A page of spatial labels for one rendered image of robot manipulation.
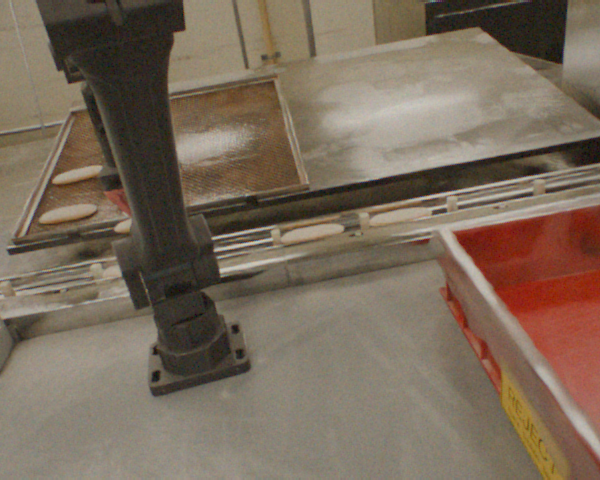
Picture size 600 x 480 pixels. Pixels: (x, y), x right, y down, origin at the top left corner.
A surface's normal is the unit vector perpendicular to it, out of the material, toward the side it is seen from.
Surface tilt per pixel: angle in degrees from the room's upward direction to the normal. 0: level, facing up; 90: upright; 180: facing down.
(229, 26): 90
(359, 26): 90
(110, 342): 0
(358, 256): 90
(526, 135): 10
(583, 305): 0
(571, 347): 0
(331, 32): 90
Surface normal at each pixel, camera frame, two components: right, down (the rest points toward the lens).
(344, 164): -0.13, -0.77
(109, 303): 0.11, 0.46
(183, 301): 0.40, 0.39
